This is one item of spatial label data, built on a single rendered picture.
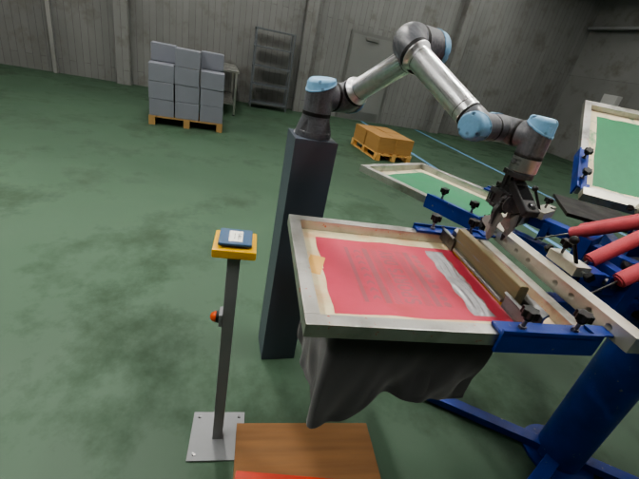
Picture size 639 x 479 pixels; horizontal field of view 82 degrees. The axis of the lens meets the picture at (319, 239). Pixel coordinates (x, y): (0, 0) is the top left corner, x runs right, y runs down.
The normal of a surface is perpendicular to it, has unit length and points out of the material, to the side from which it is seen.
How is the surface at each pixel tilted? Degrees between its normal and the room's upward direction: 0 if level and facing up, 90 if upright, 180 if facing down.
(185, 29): 90
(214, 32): 90
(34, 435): 0
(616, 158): 32
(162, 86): 90
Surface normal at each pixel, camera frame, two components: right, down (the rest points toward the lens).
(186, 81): 0.24, 0.48
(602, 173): -0.04, -0.55
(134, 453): 0.18, -0.87
